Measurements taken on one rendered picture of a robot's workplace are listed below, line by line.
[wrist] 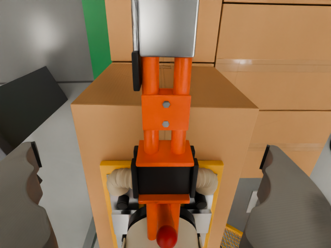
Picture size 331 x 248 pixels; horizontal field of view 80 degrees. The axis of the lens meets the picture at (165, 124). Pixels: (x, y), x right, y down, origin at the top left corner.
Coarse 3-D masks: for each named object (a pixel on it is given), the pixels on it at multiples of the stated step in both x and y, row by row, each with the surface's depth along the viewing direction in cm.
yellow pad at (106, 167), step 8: (104, 168) 46; (112, 168) 46; (128, 168) 46; (104, 176) 47; (104, 184) 48; (104, 192) 49; (128, 192) 49; (112, 200) 50; (120, 200) 47; (128, 200) 48; (136, 200) 50; (112, 208) 51; (120, 208) 48; (128, 208) 52; (136, 208) 52; (112, 224) 55; (112, 232) 57; (120, 240) 58
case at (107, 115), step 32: (128, 64) 75; (96, 96) 45; (128, 96) 46; (192, 96) 47; (224, 96) 48; (96, 128) 44; (128, 128) 44; (192, 128) 44; (224, 128) 45; (96, 160) 48; (128, 160) 48; (224, 160) 49; (96, 192) 53; (224, 192) 54; (96, 224) 59; (224, 224) 61
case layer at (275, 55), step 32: (128, 0) 66; (224, 0) 67; (256, 0) 67; (288, 0) 68; (320, 0) 68; (128, 32) 71; (224, 32) 72; (256, 32) 72; (288, 32) 73; (320, 32) 73; (160, 64) 77; (192, 64) 77; (224, 64) 77; (256, 64) 78; (288, 64) 78; (320, 64) 78; (256, 96) 84; (288, 96) 85; (320, 96) 85; (256, 128) 92; (288, 128) 92; (320, 128) 93; (256, 160) 101
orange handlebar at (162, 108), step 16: (144, 64) 23; (176, 64) 24; (144, 80) 24; (176, 80) 24; (144, 96) 24; (160, 96) 24; (176, 96) 25; (144, 112) 25; (160, 112) 26; (176, 112) 26; (144, 128) 27; (160, 128) 27; (176, 128) 27; (144, 144) 29; (176, 144) 29; (176, 208) 35; (176, 224) 37
